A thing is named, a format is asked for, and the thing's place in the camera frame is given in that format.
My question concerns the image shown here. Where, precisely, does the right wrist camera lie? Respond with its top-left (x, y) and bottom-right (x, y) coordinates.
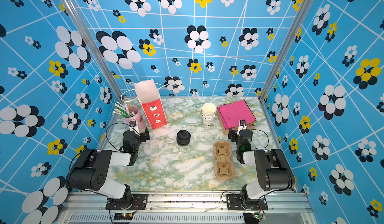
top-left (237, 120), bottom-right (247, 136)

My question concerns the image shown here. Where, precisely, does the red white paper bag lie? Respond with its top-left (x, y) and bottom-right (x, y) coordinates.
top-left (135, 79), bottom-right (167, 130)

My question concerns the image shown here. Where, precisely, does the stack of white paper cups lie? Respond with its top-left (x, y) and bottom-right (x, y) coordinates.
top-left (202, 103), bottom-right (217, 127)

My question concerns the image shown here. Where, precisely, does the pink utensil cup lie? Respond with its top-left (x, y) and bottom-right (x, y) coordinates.
top-left (124, 106), bottom-right (146, 131)

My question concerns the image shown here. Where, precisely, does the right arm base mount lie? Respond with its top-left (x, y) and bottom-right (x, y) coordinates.
top-left (223, 193), bottom-right (269, 212)

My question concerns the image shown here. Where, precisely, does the pink napkin stack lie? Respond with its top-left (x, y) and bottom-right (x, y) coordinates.
top-left (218, 100), bottom-right (257, 130)

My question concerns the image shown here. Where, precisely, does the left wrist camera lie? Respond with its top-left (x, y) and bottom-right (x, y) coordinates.
top-left (129, 120), bottom-right (140, 135)

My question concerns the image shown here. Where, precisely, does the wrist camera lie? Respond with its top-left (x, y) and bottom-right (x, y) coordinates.
top-left (129, 120), bottom-right (140, 135)
top-left (237, 120), bottom-right (247, 136)

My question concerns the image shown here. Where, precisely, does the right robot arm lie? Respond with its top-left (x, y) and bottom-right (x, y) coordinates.
top-left (228, 129), bottom-right (295, 205)

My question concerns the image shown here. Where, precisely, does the cardboard napkin box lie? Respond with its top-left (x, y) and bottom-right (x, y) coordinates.
top-left (218, 108), bottom-right (257, 134)

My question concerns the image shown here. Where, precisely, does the stack of black lids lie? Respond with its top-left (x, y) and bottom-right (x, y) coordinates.
top-left (177, 130), bottom-right (191, 147)

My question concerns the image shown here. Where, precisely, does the stack of cardboard cup carriers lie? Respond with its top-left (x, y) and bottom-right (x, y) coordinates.
top-left (213, 141), bottom-right (235, 181)

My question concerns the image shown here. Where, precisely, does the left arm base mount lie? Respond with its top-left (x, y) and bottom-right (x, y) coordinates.
top-left (106, 194), bottom-right (149, 211)

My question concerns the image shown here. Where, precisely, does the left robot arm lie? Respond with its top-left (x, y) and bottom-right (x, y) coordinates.
top-left (66, 128), bottom-right (150, 204)

